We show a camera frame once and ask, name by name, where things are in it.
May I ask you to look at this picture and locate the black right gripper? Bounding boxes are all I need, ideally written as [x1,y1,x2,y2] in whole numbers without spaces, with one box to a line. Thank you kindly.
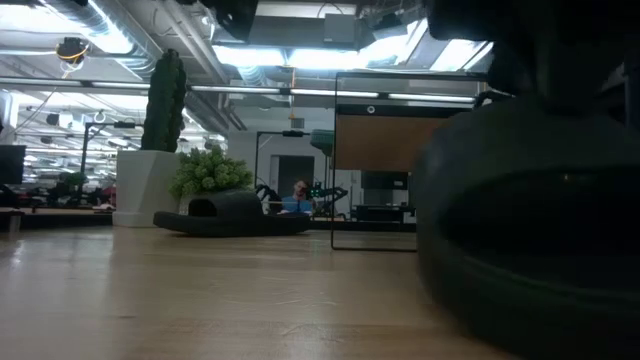
[491,38,627,115]

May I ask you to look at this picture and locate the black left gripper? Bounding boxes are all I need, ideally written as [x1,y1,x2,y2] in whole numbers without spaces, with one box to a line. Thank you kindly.
[201,0,261,43]

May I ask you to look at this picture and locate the black rubber slide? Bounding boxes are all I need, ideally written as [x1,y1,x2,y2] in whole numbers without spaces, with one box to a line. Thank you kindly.
[413,97,640,360]
[152,188,312,238]

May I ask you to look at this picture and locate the grey ceiling air unit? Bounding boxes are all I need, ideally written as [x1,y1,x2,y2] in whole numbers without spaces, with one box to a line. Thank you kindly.
[247,12,362,52]

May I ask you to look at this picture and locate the long linear ceiling light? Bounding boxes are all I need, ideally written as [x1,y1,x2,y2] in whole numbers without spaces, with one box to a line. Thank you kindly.
[0,75,484,105]

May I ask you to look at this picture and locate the tall green cactus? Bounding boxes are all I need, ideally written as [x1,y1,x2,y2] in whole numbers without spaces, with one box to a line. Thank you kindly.
[139,48,189,154]

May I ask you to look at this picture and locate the round light green succulent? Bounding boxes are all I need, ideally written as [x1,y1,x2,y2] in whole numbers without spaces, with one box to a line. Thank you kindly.
[168,144,255,216]

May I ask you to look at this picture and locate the dark grey door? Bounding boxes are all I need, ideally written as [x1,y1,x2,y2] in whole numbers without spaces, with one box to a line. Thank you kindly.
[277,155,316,199]

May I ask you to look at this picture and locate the person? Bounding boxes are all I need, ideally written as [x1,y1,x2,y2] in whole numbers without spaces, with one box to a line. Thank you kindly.
[279,179,314,216]

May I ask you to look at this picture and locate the white hexagonal plant pot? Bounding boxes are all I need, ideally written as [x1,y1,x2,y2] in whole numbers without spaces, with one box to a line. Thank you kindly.
[112,149,182,229]

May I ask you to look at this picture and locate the black low cabinet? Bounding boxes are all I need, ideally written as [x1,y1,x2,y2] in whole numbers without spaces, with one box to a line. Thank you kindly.
[352,204,417,224]

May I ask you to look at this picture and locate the black computer monitor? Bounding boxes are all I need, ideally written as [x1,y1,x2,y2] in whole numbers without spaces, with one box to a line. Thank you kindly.
[0,144,27,186]

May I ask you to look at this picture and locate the black gantry frame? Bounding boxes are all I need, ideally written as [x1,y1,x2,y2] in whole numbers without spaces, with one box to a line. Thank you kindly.
[81,121,137,207]
[254,129,312,191]

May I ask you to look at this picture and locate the silver ventilation duct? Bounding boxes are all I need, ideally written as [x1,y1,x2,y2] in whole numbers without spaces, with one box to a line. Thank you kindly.
[29,0,166,76]

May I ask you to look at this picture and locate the black yellow cable reel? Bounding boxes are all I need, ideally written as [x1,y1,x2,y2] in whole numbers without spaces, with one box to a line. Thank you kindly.
[55,36,91,65]

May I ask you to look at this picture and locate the wooden shelf with black frame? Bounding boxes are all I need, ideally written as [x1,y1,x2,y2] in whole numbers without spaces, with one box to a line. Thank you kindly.
[329,71,490,253]

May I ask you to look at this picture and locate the black wall screen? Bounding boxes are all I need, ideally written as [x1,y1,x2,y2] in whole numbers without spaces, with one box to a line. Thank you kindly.
[360,171,409,191]

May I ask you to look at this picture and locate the black aluminium table frame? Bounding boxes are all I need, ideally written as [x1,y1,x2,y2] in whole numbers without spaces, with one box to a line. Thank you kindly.
[0,212,419,234]

